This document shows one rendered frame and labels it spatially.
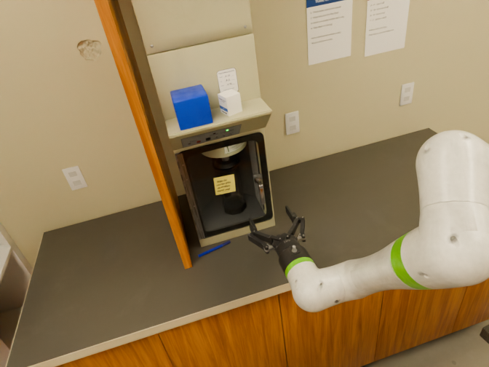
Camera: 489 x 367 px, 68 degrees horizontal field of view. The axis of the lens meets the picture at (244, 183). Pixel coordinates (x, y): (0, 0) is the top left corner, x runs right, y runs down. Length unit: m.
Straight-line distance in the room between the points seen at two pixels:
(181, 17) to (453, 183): 0.80
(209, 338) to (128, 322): 0.32
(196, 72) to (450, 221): 0.80
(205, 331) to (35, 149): 1.02
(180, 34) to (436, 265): 0.86
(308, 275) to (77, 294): 0.90
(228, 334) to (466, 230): 1.04
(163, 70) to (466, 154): 0.81
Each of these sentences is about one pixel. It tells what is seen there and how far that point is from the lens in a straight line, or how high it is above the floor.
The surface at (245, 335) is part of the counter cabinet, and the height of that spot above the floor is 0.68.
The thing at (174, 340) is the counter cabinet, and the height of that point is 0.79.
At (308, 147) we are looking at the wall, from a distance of 1.92.
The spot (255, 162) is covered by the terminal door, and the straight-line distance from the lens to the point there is 1.31.
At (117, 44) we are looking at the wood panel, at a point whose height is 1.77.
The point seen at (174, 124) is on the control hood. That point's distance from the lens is 1.15.
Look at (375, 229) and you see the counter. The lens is 1.53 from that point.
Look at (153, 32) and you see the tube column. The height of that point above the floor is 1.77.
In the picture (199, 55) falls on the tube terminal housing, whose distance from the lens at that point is 1.14.
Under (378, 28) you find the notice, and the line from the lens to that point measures 1.88.
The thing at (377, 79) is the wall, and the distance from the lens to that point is 1.96.
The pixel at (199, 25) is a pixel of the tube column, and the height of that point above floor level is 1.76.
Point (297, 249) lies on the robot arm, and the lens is 1.09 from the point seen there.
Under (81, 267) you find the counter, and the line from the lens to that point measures 1.65.
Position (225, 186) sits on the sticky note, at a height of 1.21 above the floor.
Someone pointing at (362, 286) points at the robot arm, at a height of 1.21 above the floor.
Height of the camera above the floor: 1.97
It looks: 35 degrees down
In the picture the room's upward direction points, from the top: 9 degrees counter-clockwise
